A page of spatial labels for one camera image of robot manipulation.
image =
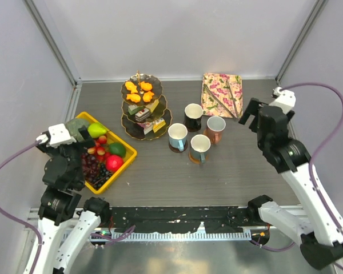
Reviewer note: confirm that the red pomegranate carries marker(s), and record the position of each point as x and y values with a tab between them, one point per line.
113	163

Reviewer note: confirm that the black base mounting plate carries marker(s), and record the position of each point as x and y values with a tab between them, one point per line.
215	219

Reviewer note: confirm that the grey mug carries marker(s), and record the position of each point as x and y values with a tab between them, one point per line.
200	144

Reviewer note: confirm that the round wooden coaster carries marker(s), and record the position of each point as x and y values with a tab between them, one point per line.
193	129

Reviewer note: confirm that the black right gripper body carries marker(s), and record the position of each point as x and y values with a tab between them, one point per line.
253	108

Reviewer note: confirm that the dark wooden coaster top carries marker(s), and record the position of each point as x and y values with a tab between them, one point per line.
176	150

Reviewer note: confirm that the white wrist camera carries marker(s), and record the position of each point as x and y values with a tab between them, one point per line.
55	136
284	99

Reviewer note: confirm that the green matcha cake slice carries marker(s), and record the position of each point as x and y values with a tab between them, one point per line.
132	109

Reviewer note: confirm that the white slotted cable duct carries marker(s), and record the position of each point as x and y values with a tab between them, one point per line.
199	235

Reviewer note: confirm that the green lime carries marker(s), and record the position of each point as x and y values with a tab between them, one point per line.
117	148

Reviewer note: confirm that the dark blue grape bunch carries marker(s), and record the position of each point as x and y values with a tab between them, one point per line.
102	177

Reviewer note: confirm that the three-tier black gold stand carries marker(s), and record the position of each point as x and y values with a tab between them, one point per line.
131	126

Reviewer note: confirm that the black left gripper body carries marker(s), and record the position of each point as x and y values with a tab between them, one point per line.
74	150

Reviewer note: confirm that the orange fish pastry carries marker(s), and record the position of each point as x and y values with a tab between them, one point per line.
145	86
133	97
147	96
130	86

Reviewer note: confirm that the light blue mug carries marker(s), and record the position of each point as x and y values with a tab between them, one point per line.
177	133

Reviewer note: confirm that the floral rectangular tray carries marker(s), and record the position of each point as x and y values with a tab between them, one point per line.
224	82

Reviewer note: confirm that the green yellow pear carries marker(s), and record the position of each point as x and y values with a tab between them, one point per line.
96	130

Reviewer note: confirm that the black mug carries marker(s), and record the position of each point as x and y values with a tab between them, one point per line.
193	115

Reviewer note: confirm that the yellow plastic fruit tray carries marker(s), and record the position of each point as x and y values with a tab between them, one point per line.
131	154

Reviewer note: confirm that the red lychee strawberry bunch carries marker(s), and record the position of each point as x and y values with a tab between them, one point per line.
101	149

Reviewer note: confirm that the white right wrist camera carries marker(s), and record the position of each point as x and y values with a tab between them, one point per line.
284	99

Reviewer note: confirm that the medium brown wooden coaster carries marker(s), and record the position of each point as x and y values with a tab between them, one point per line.
198	158

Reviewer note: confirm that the chocolate cherry cake slice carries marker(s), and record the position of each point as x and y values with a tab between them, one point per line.
142	114

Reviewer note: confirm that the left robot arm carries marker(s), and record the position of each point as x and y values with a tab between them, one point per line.
58	242

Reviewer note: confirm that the pink mug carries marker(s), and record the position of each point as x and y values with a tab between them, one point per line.
215	126

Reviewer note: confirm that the cream cake slice with kiwi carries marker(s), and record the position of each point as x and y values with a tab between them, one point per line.
152	106

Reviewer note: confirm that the yellow triangle cake slice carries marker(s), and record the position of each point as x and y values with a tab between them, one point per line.
158	124

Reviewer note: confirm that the purple grape bunch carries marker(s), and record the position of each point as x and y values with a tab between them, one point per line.
90	167

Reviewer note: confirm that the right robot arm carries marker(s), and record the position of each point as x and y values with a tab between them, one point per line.
320	239

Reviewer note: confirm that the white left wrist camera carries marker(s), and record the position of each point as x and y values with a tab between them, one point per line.
55	136

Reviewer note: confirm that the green netted melon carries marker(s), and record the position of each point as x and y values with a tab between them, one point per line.
73	125

